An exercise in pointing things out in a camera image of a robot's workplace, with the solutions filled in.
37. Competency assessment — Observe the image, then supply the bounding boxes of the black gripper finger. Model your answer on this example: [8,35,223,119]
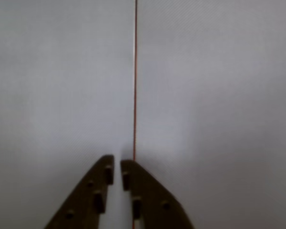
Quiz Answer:
[44,154,115,229]
[120,159,196,229]

